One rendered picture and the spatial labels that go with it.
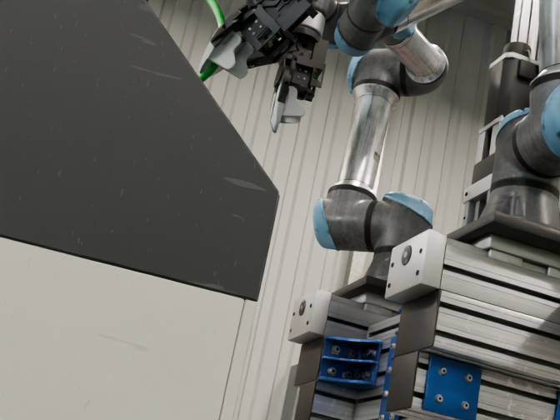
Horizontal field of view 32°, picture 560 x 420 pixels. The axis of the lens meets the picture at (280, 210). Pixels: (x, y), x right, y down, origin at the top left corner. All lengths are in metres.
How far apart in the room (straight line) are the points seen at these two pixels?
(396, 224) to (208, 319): 0.87
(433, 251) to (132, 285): 0.49
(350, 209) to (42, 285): 1.01
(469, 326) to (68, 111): 0.68
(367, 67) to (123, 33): 1.04
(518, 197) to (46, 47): 0.79
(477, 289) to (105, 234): 0.59
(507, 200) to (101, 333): 0.72
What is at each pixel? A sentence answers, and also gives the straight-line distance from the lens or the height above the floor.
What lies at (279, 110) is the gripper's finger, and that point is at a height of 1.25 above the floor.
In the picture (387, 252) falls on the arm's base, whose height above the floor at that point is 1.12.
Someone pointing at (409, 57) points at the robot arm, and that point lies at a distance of 2.12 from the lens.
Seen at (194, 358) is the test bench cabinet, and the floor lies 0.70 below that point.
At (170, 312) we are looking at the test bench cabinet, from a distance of 1.28.
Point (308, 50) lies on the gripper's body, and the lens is 1.89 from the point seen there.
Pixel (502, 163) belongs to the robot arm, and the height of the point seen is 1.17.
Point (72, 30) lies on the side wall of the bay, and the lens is 1.40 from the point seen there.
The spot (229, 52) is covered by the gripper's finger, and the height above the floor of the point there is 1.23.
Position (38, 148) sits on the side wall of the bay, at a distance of 1.33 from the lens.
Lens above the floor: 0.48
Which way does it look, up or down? 19 degrees up
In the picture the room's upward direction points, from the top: 12 degrees clockwise
